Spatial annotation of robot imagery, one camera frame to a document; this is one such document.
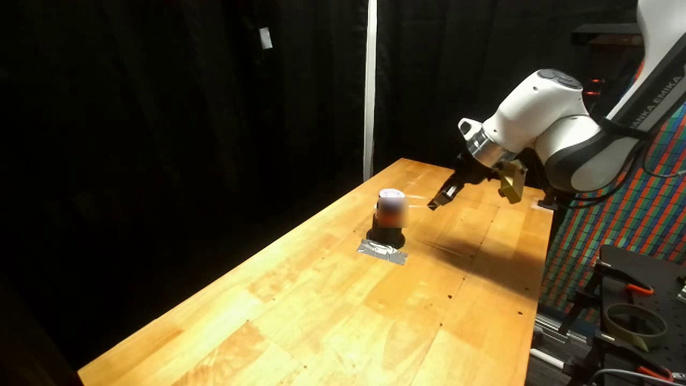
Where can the black table clamp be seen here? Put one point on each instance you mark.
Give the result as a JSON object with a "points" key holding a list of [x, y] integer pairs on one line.
{"points": [[547, 203]]}

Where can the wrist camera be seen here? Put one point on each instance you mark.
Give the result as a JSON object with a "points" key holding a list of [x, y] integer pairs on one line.
{"points": [[513, 181]]}

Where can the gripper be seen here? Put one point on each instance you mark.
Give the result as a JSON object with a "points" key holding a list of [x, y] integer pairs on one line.
{"points": [[470, 172]]}

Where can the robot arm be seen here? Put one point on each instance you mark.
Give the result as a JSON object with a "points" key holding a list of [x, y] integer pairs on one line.
{"points": [[541, 110]]}

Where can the roll of tape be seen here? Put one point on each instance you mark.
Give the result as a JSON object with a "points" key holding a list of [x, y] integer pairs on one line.
{"points": [[616, 328]]}

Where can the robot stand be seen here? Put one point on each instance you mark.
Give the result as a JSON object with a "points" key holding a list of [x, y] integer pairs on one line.
{"points": [[656, 273]]}

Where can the white vertical pole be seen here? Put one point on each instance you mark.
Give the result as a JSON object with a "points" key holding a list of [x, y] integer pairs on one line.
{"points": [[370, 80]]}

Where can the small white tag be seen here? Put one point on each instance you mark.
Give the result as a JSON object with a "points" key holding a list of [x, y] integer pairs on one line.
{"points": [[266, 38]]}

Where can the colourful patterned panel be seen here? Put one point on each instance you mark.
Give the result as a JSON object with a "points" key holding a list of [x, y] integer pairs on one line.
{"points": [[632, 214]]}

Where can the piece of silver tape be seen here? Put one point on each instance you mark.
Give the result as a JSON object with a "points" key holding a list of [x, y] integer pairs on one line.
{"points": [[381, 252]]}

